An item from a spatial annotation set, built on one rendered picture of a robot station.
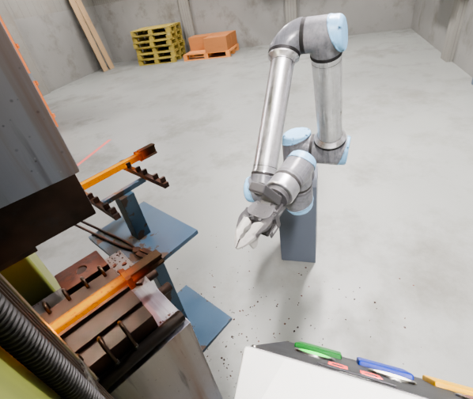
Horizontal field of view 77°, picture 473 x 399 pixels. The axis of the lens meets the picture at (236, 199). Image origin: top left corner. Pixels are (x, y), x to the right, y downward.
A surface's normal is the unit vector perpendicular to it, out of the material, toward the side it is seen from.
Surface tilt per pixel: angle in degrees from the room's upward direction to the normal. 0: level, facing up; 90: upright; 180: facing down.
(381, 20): 90
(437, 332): 0
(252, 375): 30
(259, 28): 90
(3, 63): 90
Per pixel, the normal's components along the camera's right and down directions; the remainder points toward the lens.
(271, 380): -0.30, -0.40
